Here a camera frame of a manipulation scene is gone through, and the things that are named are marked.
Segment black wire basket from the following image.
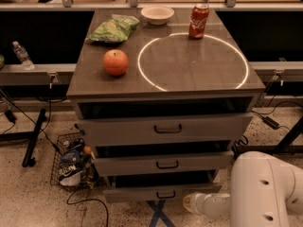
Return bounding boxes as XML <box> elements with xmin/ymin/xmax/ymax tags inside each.
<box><xmin>50</xmin><ymin>132</ymin><xmax>98</xmax><ymax>190</ymax></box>

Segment grey top drawer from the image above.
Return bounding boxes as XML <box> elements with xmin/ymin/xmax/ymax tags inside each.
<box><xmin>78</xmin><ymin>113</ymin><xmax>252</xmax><ymax>147</ymax></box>

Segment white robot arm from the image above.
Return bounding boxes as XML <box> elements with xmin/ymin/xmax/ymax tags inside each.
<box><xmin>183</xmin><ymin>151</ymin><xmax>303</xmax><ymax>227</ymax></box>

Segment black floor cable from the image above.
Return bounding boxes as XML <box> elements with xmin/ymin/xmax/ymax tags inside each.
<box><xmin>65</xmin><ymin>187</ymin><xmax>110</xmax><ymax>224</ymax></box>

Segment clear water bottle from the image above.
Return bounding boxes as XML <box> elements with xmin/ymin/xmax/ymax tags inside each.
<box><xmin>12</xmin><ymin>41</ymin><xmax>35</xmax><ymax>70</ymax></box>

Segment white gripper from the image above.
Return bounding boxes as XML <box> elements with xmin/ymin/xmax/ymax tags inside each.
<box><xmin>183</xmin><ymin>192</ymin><xmax>205</xmax><ymax>215</ymax></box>

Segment red cola can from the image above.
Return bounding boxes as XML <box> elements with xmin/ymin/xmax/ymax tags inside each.
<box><xmin>188</xmin><ymin>4</ymin><xmax>209</xmax><ymax>39</ymax></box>

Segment white snack bag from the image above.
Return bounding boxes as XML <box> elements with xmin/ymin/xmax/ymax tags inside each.
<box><xmin>58</xmin><ymin>165</ymin><xmax>82</xmax><ymax>186</ymax></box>

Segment black left table leg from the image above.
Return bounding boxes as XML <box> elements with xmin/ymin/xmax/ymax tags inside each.
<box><xmin>0</xmin><ymin>109</ymin><xmax>46</xmax><ymax>167</ymax></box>

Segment grey drawer cabinet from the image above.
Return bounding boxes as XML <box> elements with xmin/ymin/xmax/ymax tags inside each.
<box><xmin>66</xmin><ymin>8</ymin><xmax>266</xmax><ymax>191</ymax></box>

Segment red apple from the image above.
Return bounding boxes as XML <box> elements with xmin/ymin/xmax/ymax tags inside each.
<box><xmin>102</xmin><ymin>49</ymin><xmax>129</xmax><ymax>77</ymax></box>

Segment white bowl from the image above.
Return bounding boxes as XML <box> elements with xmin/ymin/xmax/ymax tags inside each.
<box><xmin>141</xmin><ymin>6</ymin><xmax>174</xmax><ymax>26</ymax></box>

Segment black power adapter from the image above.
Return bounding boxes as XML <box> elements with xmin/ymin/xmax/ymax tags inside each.
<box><xmin>262</xmin><ymin>116</ymin><xmax>279</xmax><ymax>130</ymax></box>

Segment grey bottom drawer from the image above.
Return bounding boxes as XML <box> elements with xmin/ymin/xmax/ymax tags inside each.
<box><xmin>103</xmin><ymin>170</ymin><xmax>222</xmax><ymax>202</ymax></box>

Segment green chip bag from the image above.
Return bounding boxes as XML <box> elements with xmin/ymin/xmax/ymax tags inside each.
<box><xmin>87</xmin><ymin>14</ymin><xmax>140</xmax><ymax>44</ymax></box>

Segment black right table leg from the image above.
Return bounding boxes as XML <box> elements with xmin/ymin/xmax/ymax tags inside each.
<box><xmin>232</xmin><ymin>116</ymin><xmax>303</xmax><ymax>157</ymax></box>

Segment black table leg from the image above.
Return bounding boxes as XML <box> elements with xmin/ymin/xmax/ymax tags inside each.
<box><xmin>232</xmin><ymin>116</ymin><xmax>303</xmax><ymax>157</ymax></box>
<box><xmin>0</xmin><ymin>109</ymin><xmax>46</xmax><ymax>167</ymax></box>

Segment grey drawer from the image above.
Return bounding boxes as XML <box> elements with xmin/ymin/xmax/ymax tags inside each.
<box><xmin>78</xmin><ymin>113</ymin><xmax>252</xmax><ymax>147</ymax></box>
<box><xmin>94</xmin><ymin>151</ymin><xmax>233</xmax><ymax>176</ymax></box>
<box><xmin>103</xmin><ymin>170</ymin><xmax>222</xmax><ymax>202</ymax></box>

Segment grey middle drawer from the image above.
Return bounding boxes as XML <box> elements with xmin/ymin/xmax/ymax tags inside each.
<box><xmin>94</xmin><ymin>151</ymin><xmax>233</xmax><ymax>176</ymax></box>

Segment blue floor tape cross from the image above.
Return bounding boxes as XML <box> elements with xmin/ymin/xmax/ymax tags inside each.
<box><xmin>147</xmin><ymin>200</ymin><xmax>176</xmax><ymax>227</ymax></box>

